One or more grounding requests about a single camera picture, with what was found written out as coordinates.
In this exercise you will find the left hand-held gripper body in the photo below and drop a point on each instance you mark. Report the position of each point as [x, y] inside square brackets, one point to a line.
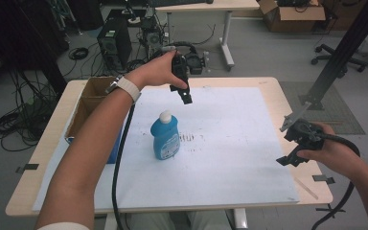
[179, 68]

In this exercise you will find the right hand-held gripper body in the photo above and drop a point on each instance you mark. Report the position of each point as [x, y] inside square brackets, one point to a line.
[304, 135]

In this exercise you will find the person's left hand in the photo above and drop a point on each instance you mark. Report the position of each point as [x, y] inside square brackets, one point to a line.
[155, 74]

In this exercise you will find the person's right hand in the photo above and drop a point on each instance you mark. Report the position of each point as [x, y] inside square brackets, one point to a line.
[333, 153]

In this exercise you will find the black device on floor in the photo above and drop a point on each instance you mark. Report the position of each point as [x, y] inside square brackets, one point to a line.
[195, 63]

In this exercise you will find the black tape strip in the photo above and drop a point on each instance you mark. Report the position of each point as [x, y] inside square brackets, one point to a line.
[322, 179]
[28, 167]

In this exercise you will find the small open computer case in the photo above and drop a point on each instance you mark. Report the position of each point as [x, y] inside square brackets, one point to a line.
[151, 35]

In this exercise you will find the grey floor mat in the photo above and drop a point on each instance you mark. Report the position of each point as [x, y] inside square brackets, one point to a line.
[338, 108]

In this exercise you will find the white wristwatch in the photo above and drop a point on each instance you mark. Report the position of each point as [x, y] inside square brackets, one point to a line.
[128, 87]

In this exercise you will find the blue bottle with white cap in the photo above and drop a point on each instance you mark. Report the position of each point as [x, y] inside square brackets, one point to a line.
[166, 139]

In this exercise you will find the white paper sheet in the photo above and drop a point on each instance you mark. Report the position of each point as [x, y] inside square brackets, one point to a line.
[230, 153]

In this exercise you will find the black computer tower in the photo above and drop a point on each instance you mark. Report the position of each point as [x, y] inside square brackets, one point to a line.
[114, 43]

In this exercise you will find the light wooden desk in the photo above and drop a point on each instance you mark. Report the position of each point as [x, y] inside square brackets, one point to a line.
[211, 5]

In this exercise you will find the white table leg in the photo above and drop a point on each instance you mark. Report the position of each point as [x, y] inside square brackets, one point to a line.
[240, 220]

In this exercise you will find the black office chair base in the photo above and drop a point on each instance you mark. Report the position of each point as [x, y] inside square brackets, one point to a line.
[335, 57]

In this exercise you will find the open cardboard box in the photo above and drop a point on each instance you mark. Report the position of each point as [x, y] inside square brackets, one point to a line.
[87, 102]

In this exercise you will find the black aluminium stand beam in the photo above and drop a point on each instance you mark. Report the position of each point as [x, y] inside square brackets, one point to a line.
[341, 54]

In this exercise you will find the brown cardboard box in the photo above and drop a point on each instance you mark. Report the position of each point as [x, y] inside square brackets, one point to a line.
[295, 16]

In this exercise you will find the white sleeve cuff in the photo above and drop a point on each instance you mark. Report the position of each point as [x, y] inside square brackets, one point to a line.
[64, 226]

